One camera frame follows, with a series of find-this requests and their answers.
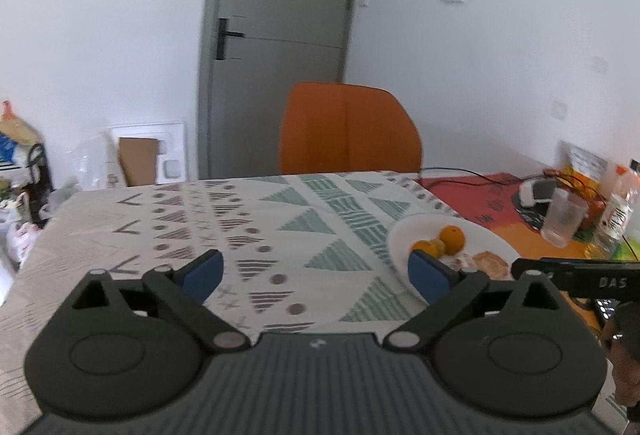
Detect clear plastic cup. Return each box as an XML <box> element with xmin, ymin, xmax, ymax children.
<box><xmin>540</xmin><ymin>188</ymin><xmax>587</xmax><ymax>249</ymax></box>

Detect red white plastic bag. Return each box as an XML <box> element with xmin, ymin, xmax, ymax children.
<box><xmin>6</xmin><ymin>221</ymin><xmax>42</xmax><ymax>262</ymax></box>

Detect brown paper bag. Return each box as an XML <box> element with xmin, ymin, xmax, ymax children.
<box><xmin>0</xmin><ymin>100</ymin><xmax>39</xmax><ymax>146</ymax></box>

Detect white charger device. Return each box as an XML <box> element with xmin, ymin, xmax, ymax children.
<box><xmin>518</xmin><ymin>178</ymin><xmax>559</xmax><ymax>207</ymax></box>

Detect brown cardboard piece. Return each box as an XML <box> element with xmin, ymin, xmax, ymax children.
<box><xmin>118</xmin><ymin>137</ymin><xmax>161</xmax><ymax>188</ymax></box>

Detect person's right hand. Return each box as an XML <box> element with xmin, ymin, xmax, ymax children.
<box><xmin>600</xmin><ymin>302</ymin><xmax>640</xmax><ymax>422</ymax></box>

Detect black door handle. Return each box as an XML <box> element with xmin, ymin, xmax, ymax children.
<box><xmin>213</xmin><ymin>18</ymin><xmax>246</xmax><ymax>61</ymax></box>

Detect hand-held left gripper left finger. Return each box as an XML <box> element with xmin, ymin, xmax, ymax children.
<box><xmin>70</xmin><ymin>250</ymin><xmax>251</xmax><ymax>354</ymax></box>

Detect black flat device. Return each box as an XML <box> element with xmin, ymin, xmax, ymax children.
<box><xmin>592</xmin><ymin>297</ymin><xmax>622</xmax><ymax>332</ymax></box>

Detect white foam board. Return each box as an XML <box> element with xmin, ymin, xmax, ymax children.
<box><xmin>106</xmin><ymin>119</ymin><xmax>189</xmax><ymax>186</ymax></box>

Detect grey door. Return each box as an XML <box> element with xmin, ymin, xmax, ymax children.
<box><xmin>197</xmin><ymin>0</ymin><xmax>366</xmax><ymax>180</ymax></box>

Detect clear plastic wrap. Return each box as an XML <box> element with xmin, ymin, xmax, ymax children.
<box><xmin>47</xmin><ymin>129</ymin><xmax>122</xmax><ymax>212</ymax></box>

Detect blue plastic bag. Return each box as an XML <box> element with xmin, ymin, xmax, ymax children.
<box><xmin>0</xmin><ymin>137</ymin><xmax>27</xmax><ymax>166</ymax></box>

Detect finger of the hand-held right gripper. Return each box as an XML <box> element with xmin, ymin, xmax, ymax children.
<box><xmin>510</xmin><ymin>257</ymin><xmax>557</xmax><ymax>290</ymax></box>

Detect black cable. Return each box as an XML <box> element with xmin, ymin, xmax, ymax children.
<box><xmin>419</xmin><ymin>166</ymin><xmax>551</xmax><ymax>186</ymax></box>

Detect red orange table mat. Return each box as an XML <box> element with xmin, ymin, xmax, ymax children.
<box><xmin>416</xmin><ymin>172</ymin><xmax>640</xmax><ymax>262</ymax></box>

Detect peeled pale tangerine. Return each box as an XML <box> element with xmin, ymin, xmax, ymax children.
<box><xmin>472</xmin><ymin>251</ymin><xmax>512</xmax><ymax>281</ymax></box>

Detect orange thin cables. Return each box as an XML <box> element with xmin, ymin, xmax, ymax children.
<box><xmin>544</xmin><ymin>167</ymin><xmax>607</xmax><ymax>208</ymax></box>

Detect silver snack bag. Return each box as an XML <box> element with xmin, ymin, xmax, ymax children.
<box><xmin>557</xmin><ymin>140</ymin><xmax>609</xmax><ymax>188</ymax></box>

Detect orange capped drink bottle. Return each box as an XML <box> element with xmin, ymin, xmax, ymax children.
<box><xmin>597</xmin><ymin>164</ymin><xmax>639</xmax><ymax>242</ymax></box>

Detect orange chair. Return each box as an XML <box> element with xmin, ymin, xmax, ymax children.
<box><xmin>278</xmin><ymin>82</ymin><xmax>424</xmax><ymax>176</ymax></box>

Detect white round plate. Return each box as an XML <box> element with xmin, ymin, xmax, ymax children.
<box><xmin>387</xmin><ymin>213</ymin><xmax>523</xmax><ymax>306</ymax></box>

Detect black metal rack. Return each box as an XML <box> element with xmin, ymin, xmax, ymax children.
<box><xmin>26</xmin><ymin>143</ymin><xmax>54</xmax><ymax>224</ymax></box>

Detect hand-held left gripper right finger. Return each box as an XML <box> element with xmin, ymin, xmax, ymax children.
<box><xmin>384</xmin><ymin>250</ymin><xmax>571</xmax><ymax>356</ymax></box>

